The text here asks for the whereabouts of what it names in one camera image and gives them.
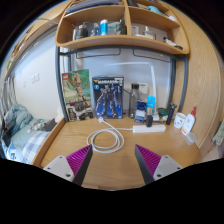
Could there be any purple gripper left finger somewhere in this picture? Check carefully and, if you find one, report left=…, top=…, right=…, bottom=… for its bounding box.
left=66, top=145, right=93, bottom=186

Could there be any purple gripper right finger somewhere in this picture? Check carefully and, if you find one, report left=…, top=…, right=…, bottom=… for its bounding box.
left=135, top=144, right=161, bottom=185

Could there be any black charger plug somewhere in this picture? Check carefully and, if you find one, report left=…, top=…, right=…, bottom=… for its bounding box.
left=146, top=115, right=153, bottom=127

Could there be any white power strip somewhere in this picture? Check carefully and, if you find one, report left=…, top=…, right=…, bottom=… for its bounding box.
left=133, top=125, right=166, bottom=133

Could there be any white desk lamp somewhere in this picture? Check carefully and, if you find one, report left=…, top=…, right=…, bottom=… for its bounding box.
left=105, top=61, right=161, bottom=122

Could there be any clear plastic small container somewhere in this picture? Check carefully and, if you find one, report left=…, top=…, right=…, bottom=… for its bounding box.
left=185, top=132, right=197, bottom=145

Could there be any white red-capped bottle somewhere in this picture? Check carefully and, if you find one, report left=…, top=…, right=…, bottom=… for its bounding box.
left=181, top=107, right=196, bottom=135

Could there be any blue small product box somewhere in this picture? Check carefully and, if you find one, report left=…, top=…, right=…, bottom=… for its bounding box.
left=147, top=96, right=156, bottom=115

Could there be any black electric shaver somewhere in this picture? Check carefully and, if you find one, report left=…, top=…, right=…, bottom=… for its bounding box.
left=166, top=103, right=177, bottom=125

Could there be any bed with checkered bedding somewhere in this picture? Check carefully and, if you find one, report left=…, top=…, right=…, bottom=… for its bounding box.
left=0, top=104, right=63, bottom=164

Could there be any dark water bottle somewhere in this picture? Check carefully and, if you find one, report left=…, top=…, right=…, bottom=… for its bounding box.
left=129, top=83, right=139, bottom=119

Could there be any blue robot model box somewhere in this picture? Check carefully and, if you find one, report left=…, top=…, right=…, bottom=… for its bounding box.
left=92, top=76, right=124, bottom=119

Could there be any green Groot Lego box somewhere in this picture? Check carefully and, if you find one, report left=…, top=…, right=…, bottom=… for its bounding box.
left=62, top=69, right=93, bottom=121

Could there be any blue white can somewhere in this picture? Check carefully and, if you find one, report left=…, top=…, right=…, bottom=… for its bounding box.
left=100, top=19, right=108, bottom=35

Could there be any white coiled cable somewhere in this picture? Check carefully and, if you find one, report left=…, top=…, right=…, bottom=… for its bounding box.
left=86, top=116, right=134, bottom=154

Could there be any wooden wall shelf unit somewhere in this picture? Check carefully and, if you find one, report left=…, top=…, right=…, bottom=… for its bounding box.
left=55, top=0, right=190, bottom=55

